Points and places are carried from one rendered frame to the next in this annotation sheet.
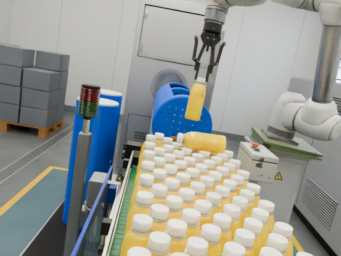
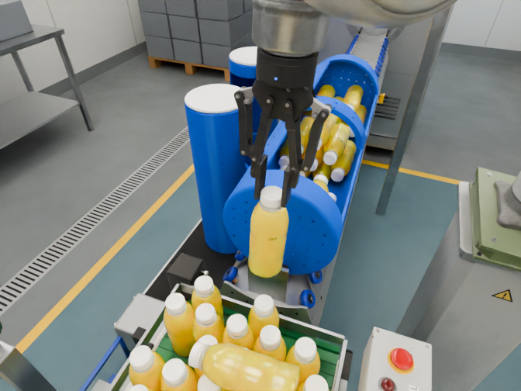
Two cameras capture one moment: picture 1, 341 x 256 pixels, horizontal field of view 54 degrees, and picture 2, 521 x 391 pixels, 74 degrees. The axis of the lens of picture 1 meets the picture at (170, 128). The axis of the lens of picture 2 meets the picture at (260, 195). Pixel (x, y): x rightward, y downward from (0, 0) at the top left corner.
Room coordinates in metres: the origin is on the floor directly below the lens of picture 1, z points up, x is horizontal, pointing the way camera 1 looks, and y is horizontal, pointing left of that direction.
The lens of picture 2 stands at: (1.01, -0.25, 1.70)
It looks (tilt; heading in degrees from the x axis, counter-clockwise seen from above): 41 degrees down; 24
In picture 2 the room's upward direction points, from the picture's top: straight up
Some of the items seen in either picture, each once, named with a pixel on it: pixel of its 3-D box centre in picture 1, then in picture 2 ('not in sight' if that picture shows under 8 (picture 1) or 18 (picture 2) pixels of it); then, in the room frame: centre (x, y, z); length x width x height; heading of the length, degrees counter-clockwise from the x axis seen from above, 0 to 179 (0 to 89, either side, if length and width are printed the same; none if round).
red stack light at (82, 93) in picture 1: (90, 94); not in sight; (1.08, 0.28, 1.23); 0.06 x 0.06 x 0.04
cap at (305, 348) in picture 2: not in sight; (305, 349); (1.32, -0.20, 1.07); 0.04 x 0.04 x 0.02
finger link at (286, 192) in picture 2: (207, 73); (287, 185); (1.41, -0.11, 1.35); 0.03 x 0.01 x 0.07; 3
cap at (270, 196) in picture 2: (200, 80); (272, 196); (1.41, -0.09, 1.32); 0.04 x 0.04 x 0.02
